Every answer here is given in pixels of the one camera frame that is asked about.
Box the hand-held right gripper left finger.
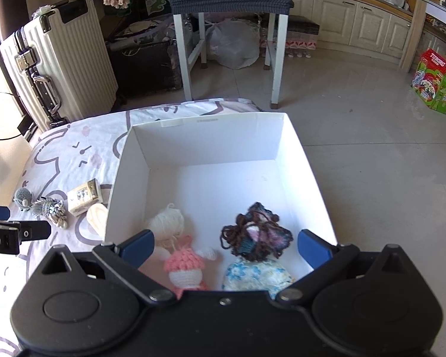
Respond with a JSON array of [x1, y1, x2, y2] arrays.
[[41, 229, 176, 303]]

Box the yellow tissue packet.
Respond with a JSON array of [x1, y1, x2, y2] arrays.
[[67, 178, 104, 217]]

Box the light wooden table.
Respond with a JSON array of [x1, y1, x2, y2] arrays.
[[399, 0, 446, 73]]

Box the grey crochet mouse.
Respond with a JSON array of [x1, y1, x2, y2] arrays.
[[13, 188, 36, 209]]

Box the white table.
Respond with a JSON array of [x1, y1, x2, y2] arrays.
[[173, 11, 288, 109]]

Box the brown yarn crochet doll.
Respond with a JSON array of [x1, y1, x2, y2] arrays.
[[220, 202, 294, 263]]

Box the black swirl printed box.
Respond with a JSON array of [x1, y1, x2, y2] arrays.
[[139, 0, 175, 21]]

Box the translucent plastic bag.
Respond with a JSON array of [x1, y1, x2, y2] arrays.
[[204, 20, 261, 69]]

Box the black bag on floor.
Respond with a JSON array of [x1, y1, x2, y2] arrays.
[[108, 39, 183, 99]]

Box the black cable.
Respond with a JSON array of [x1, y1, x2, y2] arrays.
[[0, 115, 38, 143]]

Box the pink crochet doll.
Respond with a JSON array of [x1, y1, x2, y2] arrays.
[[154, 235, 221, 300]]

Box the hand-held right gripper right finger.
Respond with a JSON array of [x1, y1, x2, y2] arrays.
[[275, 229, 415, 303]]

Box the cream kitchen cabinets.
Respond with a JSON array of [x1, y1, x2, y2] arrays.
[[290, 0, 446, 65]]

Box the grey rope tassel knot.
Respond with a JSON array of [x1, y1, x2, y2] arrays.
[[30, 197, 69, 230]]

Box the blue floral fabric pouch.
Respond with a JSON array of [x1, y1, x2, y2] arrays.
[[222, 256, 296, 292]]

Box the white yarn ball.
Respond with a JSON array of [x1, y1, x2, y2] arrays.
[[145, 203, 186, 246]]

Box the oval wooden piece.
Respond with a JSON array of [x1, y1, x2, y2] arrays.
[[86, 203, 108, 244]]

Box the white ribbed suitcase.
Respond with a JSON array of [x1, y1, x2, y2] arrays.
[[0, 0, 119, 132]]

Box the colourful green carton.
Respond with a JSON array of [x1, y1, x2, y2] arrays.
[[411, 48, 446, 115]]

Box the white shoe box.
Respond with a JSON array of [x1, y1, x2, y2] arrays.
[[104, 112, 338, 292]]

